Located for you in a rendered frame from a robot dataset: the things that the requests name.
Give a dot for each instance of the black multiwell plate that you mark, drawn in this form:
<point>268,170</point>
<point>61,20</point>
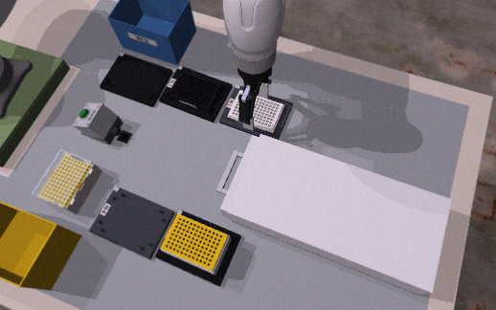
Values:
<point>195,91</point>

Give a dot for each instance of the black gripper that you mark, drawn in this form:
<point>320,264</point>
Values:
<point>254,85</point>

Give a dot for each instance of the grey bench mat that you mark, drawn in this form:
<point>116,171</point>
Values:
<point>177,160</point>

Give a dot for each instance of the yellow waste bin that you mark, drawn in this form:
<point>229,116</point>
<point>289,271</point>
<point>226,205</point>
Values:
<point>24,258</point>

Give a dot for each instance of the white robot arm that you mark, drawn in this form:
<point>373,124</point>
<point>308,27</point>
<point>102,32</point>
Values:
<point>252,26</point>

